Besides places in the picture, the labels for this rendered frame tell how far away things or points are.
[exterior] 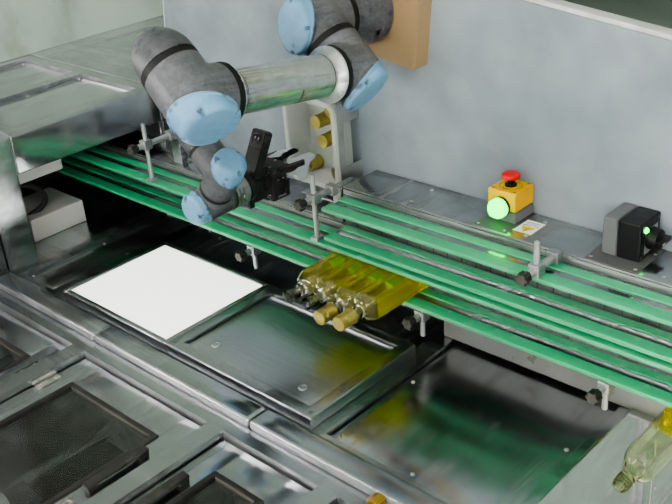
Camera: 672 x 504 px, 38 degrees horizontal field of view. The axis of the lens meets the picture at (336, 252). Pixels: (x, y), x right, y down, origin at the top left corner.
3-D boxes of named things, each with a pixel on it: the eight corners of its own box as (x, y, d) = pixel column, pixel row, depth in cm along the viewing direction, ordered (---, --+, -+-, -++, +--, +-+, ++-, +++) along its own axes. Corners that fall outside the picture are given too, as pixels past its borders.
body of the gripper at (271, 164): (270, 186, 234) (233, 203, 227) (267, 152, 230) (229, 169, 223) (293, 193, 229) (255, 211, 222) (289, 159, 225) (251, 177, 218)
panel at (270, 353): (167, 250, 275) (64, 299, 254) (165, 240, 274) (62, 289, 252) (416, 355, 218) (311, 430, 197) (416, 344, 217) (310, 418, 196)
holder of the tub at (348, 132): (316, 184, 255) (295, 194, 250) (307, 83, 243) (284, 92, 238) (365, 199, 244) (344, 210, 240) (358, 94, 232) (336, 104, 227)
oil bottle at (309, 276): (356, 259, 235) (294, 295, 222) (355, 238, 233) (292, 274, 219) (374, 265, 232) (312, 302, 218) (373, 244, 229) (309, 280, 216)
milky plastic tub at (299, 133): (312, 166, 253) (289, 177, 247) (305, 83, 242) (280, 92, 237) (363, 181, 242) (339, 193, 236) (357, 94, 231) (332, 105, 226)
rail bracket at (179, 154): (194, 159, 283) (131, 185, 269) (185, 104, 275) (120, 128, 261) (204, 162, 280) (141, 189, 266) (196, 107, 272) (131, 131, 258)
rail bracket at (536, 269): (549, 256, 195) (511, 283, 186) (550, 223, 191) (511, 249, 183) (567, 262, 192) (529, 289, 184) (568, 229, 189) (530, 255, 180)
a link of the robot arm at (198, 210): (207, 213, 208) (195, 234, 214) (244, 195, 215) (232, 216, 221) (185, 185, 210) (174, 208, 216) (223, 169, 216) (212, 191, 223)
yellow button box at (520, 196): (507, 204, 213) (487, 216, 209) (507, 173, 210) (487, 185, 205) (534, 212, 209) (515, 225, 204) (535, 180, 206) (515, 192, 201)
